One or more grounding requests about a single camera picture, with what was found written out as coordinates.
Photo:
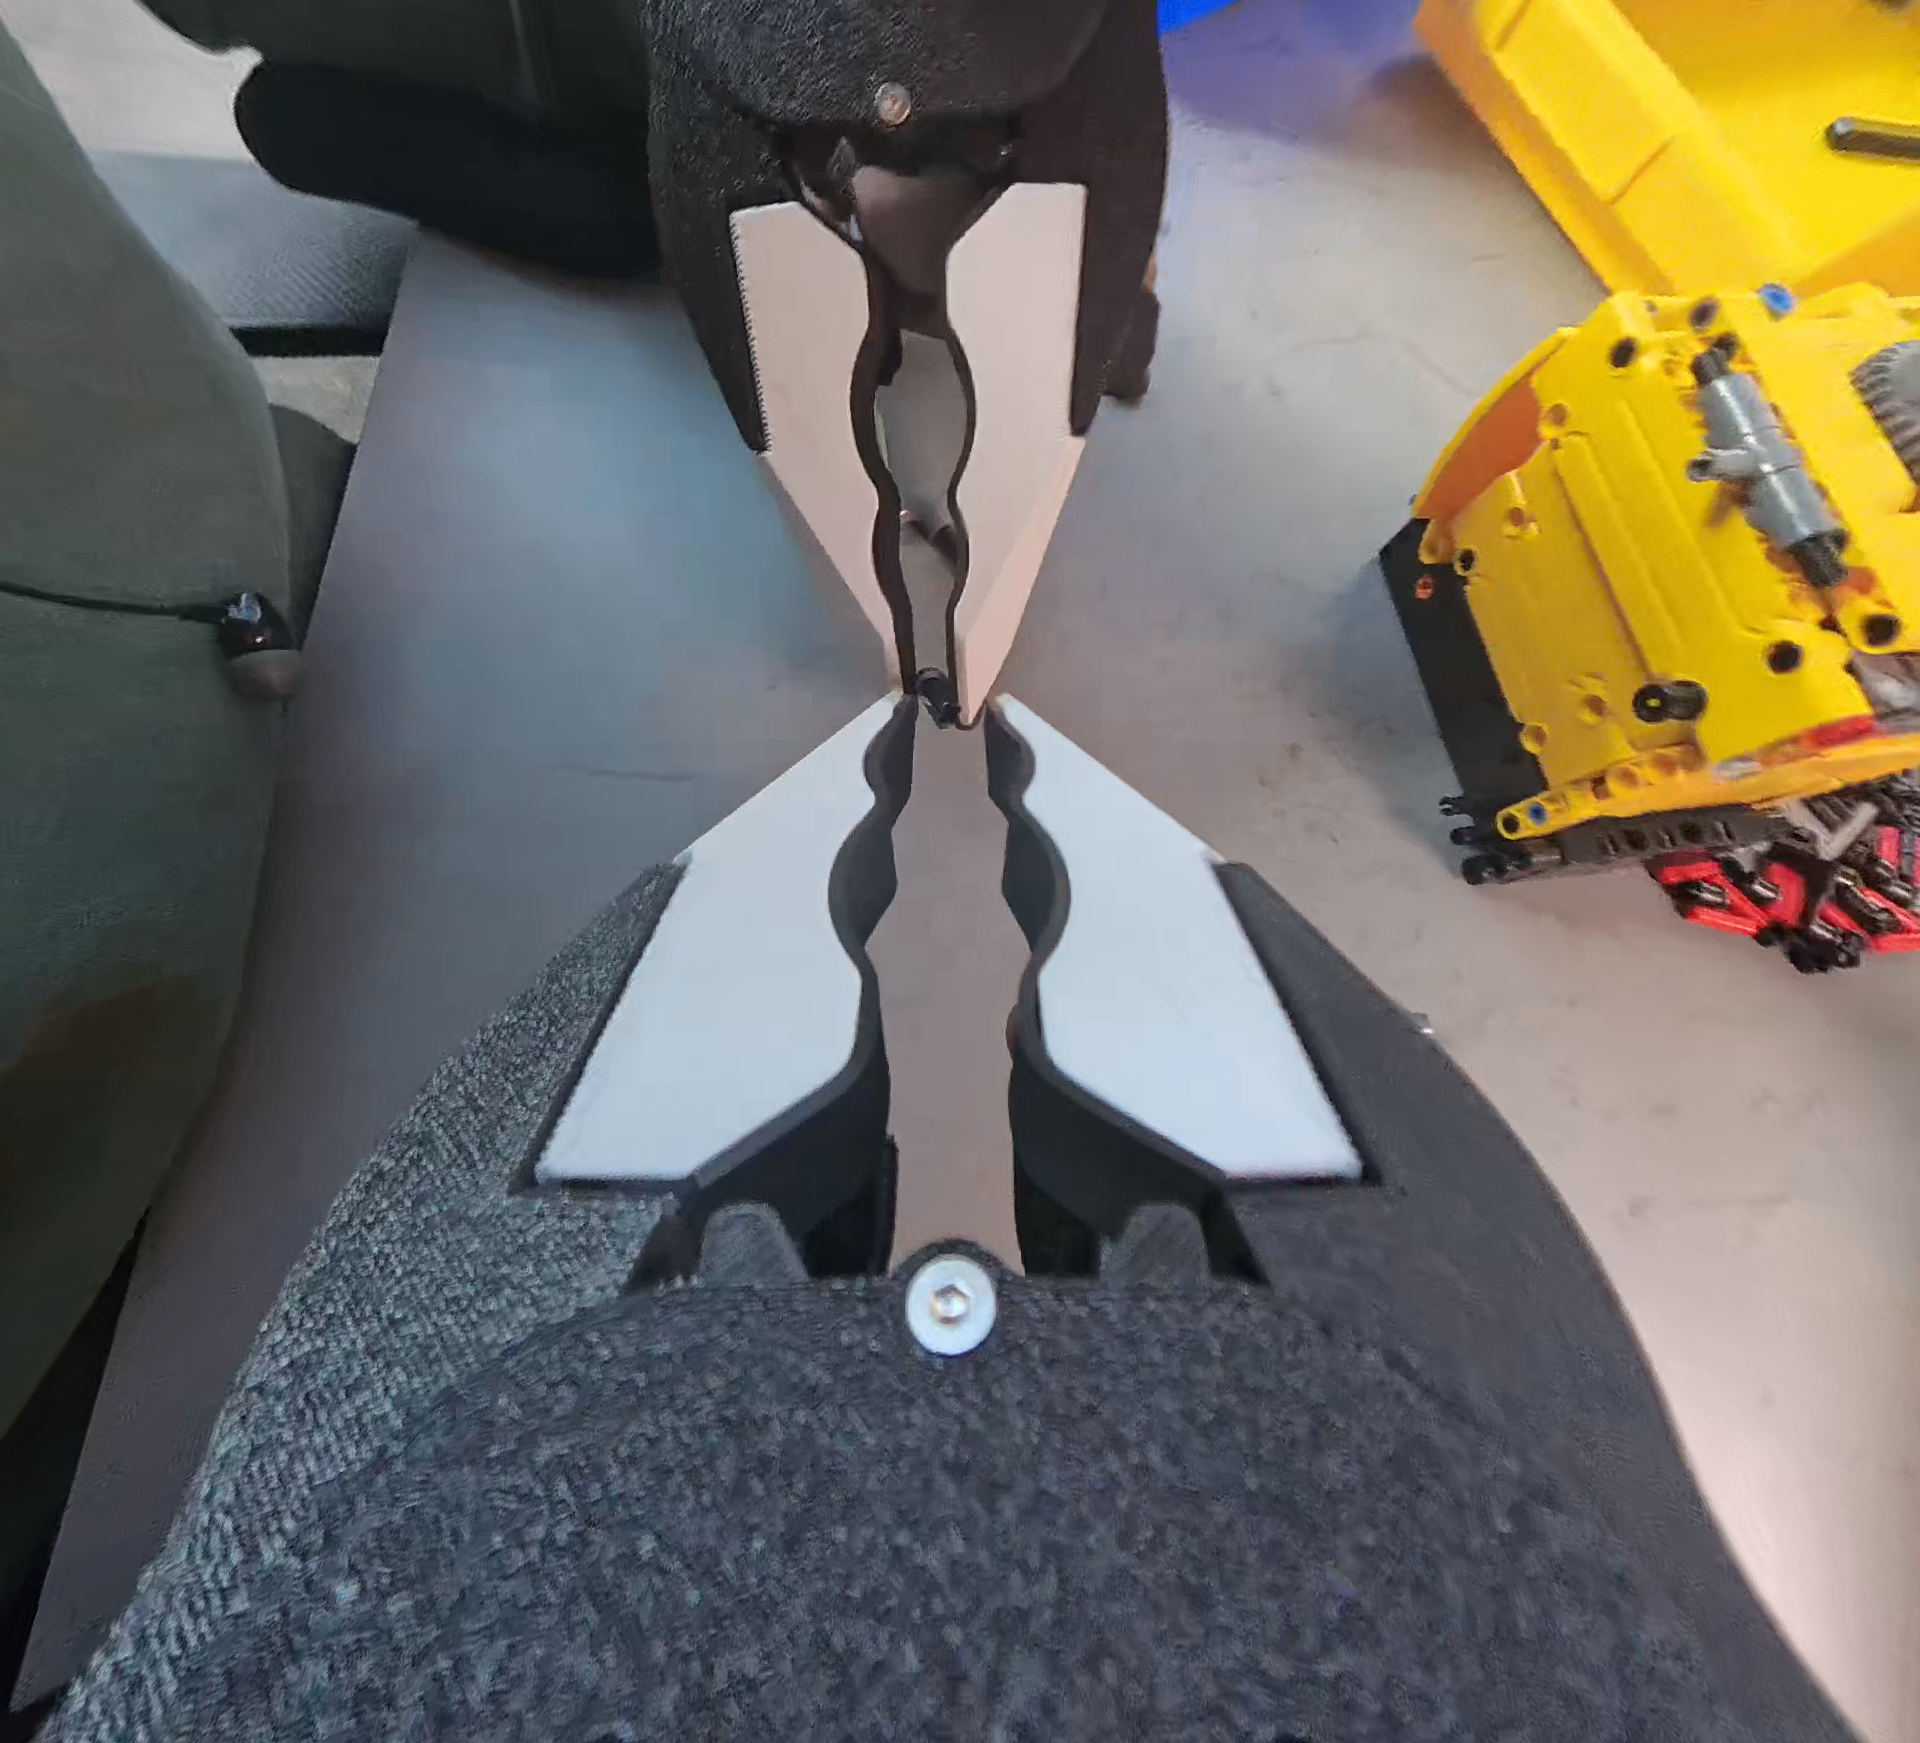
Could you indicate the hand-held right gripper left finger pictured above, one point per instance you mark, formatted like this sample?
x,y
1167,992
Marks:
x,y
735,1008

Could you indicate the yellow plastic bin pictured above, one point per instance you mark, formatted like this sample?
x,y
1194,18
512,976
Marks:
x,y
1619,49

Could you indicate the yellow lego vehicle model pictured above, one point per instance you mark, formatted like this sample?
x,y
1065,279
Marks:
x,y
1619,530

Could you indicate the black lego beam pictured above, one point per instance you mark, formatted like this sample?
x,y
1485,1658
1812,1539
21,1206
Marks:
x,y
1875,140

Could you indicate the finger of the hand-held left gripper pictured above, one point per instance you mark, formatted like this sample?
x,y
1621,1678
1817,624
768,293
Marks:
x,y
1029,318
802,334

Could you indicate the person's green hoodie torso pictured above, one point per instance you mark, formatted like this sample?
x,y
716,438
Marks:
x,y
121,724

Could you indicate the grey lego elbow with axle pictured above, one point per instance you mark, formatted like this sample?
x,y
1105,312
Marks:
x,y
939,701

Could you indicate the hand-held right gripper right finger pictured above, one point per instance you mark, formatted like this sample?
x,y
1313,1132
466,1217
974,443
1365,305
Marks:
x,y
1186,1008

